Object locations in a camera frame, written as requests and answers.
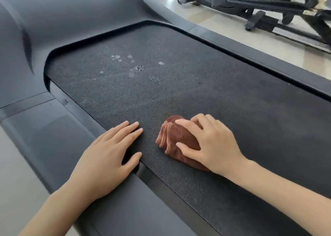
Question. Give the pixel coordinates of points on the person's left hand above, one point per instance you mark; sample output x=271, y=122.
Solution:
x=100, y=166

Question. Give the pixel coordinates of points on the stained grey treadmill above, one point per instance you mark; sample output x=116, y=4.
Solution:
x=207, y=88

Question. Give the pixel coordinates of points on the person's right forearm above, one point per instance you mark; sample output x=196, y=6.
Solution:
x=284, y=197

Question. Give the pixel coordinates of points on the brown cleaning cloth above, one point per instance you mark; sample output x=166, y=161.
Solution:
x=170, y=137

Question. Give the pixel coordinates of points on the person's right hand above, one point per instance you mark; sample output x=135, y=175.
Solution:
x=219, y=147

